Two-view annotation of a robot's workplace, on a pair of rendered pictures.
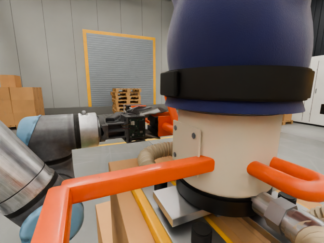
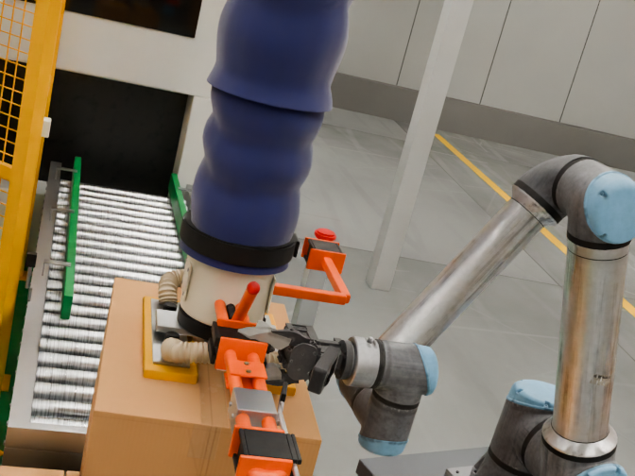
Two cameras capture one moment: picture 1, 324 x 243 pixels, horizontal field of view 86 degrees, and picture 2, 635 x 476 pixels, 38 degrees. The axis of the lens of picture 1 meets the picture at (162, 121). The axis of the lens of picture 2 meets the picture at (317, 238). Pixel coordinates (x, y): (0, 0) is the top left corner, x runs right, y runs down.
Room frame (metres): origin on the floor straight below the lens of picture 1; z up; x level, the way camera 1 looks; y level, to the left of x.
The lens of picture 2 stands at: (1.98, 0.31, 1.90)
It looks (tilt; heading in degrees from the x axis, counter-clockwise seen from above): 18 degrees down; 189
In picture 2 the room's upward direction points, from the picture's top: 15 degrees clockwise
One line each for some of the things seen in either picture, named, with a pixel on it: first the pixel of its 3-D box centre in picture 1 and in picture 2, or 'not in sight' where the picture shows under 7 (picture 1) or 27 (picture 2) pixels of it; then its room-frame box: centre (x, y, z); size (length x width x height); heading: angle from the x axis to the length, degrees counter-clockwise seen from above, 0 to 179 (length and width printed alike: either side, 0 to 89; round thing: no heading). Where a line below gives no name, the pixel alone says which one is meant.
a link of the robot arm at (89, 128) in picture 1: (89, 128); (358, 360); (0.44, 0.19, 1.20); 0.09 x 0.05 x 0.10; 26
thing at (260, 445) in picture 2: (136, 109); (259, 458); (0.86, 0.13, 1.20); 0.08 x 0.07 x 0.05; 24
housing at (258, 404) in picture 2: not in sight; (251, 412); (0.73, 0.08, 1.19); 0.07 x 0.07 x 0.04; 24
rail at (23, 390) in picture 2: not in sight; (39, 276); (-0.91, -1.12, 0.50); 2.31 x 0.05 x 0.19; 27
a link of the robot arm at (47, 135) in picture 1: (51, 134); (402, 368); (0.41, 0.27, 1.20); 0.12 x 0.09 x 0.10; 116
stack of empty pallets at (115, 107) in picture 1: (125, 103); not in sight; (7.52, 1.57, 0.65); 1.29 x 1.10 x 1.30; 23
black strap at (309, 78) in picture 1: (226, 85); (239, 236); (0.31, -0.11, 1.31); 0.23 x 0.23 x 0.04
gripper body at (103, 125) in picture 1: (121, 127); (314, 354); (0.47, 0.11, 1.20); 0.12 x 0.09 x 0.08; 116
